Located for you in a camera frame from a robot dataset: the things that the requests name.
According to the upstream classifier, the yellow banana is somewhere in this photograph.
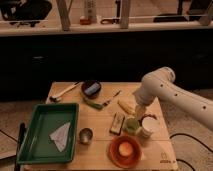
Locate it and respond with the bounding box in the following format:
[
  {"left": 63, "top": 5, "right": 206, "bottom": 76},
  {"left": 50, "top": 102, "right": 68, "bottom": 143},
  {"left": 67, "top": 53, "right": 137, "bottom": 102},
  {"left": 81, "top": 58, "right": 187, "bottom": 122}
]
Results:
[{"left": 118, "top": 100, "right": 135, "bottom": 115}]

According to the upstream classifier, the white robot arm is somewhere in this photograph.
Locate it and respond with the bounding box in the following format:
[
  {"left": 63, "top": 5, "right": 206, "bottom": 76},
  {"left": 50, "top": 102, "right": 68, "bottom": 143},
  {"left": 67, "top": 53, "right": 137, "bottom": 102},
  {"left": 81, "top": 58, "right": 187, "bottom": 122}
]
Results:
[{"left": 133, "top": 67, "right": 213, "bottom": 131}]

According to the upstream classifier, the white cup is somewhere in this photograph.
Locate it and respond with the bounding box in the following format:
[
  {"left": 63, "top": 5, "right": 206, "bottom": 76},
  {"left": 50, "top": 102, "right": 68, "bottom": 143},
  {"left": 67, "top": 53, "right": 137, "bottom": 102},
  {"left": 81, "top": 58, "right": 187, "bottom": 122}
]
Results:
[{"left": 141, "top": 116, "right": 160, "bottom": 137}]

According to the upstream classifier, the small metal cup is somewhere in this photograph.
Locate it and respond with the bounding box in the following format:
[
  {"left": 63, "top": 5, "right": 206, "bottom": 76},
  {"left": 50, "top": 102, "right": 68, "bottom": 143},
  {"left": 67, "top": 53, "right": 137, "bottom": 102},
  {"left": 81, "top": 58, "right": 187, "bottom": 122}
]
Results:
[{"left": 79, "top": 128, "right": 93, "bottom": 145}]

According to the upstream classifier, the dark red small plate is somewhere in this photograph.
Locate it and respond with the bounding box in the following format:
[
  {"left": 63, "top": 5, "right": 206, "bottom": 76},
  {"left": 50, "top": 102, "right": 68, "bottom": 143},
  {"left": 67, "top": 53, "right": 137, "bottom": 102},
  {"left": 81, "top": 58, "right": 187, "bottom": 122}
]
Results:
[{"left": 144, "top": 114, "right": 157, "bottom": 120}]

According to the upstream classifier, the black rectangular block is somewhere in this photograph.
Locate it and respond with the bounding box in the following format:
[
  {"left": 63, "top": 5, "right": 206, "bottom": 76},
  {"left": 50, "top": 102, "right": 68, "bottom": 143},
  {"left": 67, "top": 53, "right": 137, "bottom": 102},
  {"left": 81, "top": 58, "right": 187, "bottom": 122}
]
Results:
[{"left": 109, "top": 113, "right": 125, "bottom": 135}]

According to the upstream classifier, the small screwdriver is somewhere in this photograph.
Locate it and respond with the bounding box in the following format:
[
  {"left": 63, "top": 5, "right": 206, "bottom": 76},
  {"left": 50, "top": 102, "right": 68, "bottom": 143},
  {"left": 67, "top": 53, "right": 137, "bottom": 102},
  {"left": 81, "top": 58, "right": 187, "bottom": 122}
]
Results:
[{"left": 102, "top": 90, "right": 121, "bottom": 107}]

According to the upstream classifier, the orange round fruit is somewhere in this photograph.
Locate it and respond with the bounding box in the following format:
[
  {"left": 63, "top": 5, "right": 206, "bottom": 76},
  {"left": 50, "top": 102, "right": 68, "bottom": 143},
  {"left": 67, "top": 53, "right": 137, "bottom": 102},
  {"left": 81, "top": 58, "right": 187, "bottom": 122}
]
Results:
[{"left": 119, "top": 142, "right": 133, "bottom": 157}]

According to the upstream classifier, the green pepper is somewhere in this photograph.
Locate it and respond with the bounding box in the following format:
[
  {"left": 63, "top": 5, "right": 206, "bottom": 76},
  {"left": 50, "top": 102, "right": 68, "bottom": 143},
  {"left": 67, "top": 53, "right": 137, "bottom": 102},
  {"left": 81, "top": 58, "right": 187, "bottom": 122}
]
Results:
[{"left": 83, "top": 97, "right": 103, "bottom": 110}]

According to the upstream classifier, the blue rectangular block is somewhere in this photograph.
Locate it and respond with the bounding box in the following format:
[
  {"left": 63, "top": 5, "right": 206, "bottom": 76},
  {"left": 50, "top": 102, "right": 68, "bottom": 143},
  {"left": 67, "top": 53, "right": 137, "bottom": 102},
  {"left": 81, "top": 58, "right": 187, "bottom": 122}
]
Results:
[{"left": 84, "top": 83, "right": 100, "bottom": 96}]

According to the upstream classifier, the orange bowl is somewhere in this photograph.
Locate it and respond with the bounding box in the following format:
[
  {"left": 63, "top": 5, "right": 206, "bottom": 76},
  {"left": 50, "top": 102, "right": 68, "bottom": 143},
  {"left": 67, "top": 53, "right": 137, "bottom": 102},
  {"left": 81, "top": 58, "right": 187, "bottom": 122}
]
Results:
[{"left": 108, "top": 135, "right": 142, "bottom": 169}]

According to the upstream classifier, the dark bowl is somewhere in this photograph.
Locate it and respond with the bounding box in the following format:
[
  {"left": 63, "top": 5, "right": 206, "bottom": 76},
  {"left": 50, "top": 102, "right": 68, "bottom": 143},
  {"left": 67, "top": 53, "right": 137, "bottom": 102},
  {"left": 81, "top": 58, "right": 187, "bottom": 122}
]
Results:
[{"left": 81, "top": 80, "right": 101, "bottom": 99}]

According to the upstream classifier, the green plastic tray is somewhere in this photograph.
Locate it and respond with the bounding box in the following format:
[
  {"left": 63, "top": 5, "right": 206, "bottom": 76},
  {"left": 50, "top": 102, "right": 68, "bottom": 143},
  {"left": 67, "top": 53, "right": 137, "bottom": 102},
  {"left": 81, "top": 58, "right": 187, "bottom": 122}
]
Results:
[{"left": 17, "top": 103, "right": 79, "bottom": 165}]

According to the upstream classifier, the red object on floor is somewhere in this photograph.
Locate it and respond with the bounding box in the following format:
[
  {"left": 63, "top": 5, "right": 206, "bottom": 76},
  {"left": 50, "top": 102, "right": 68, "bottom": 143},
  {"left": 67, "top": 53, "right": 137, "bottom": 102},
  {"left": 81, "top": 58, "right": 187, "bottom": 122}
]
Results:
[{"left": 79, "top": 16, "right": 92, "bottom": 25}]

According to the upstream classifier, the black bar beside table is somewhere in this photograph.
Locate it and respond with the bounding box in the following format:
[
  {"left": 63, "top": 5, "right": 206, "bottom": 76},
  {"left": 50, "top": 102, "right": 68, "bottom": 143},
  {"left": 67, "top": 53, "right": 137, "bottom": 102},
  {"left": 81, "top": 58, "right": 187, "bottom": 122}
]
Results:
[{"left": 14, "top": 123, "right": 26, "bottom": 171}]

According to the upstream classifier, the black office chair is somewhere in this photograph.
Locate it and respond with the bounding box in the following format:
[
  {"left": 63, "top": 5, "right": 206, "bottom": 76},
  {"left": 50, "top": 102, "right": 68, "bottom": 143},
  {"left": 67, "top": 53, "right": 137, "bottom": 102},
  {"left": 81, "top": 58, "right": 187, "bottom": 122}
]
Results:
[{"left": 0, "top": 0, "right": 52, "bottom": 27}]

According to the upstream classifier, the black floor cable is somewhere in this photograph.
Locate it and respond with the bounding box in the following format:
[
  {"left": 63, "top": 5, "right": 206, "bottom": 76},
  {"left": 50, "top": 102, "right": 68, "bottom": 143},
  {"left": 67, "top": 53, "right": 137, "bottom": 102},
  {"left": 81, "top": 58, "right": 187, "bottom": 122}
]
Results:
[{"left": 169, "top": 132, "right": 213, "bottom": 171}]

